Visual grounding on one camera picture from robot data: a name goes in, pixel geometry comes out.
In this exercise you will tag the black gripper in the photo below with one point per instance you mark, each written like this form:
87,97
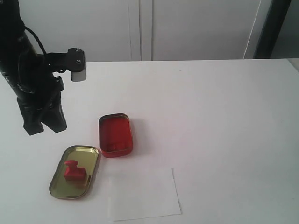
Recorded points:
35,78

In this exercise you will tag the red rubber stamp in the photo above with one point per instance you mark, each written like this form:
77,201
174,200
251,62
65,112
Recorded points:
73,172

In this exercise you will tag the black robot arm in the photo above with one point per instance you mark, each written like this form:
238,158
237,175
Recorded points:
13,40

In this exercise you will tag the red ink pad tin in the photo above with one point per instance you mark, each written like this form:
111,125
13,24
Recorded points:
115,136

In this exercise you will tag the gold tin lid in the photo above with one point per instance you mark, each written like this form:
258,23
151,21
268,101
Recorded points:
89,158

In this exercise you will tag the white cabinet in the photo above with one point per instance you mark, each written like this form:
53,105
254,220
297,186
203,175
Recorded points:
148,30

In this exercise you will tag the white paper sheet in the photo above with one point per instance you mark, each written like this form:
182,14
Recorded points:
142,194

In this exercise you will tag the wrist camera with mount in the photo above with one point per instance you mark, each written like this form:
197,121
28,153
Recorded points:
74,60

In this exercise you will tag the dark vertical post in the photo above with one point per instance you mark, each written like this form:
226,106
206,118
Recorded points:
271,28

